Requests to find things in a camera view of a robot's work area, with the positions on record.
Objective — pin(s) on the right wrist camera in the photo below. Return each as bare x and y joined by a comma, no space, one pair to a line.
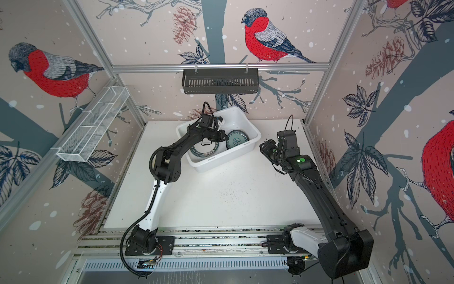
287,141

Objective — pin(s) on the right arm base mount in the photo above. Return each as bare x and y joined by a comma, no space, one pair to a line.
279,244

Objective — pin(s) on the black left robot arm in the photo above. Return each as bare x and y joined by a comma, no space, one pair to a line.
165,167

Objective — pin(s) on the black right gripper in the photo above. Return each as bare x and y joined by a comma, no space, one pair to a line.
267,148

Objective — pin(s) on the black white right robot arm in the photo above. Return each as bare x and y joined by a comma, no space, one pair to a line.
343,248

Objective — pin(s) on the teal patterned small plate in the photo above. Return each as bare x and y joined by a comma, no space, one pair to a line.
236,138

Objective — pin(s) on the large green rimmed plate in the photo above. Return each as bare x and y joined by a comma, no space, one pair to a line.
204,149

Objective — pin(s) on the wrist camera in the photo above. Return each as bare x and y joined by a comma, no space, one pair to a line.
287,141
210,122

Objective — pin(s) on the white plastic bin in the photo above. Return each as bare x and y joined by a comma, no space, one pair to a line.
233,119

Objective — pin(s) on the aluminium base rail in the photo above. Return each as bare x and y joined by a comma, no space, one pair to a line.
189,242

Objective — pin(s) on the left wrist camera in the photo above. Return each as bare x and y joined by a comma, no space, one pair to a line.
210,122

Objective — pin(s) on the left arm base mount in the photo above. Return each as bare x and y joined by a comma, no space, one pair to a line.
154,246

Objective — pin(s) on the black hanging wire basket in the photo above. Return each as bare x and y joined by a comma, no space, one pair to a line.
220,81

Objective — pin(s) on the white mesh wall shelf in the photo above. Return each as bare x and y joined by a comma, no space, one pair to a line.
95,122

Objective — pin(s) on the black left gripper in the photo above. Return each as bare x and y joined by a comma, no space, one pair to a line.
221,134

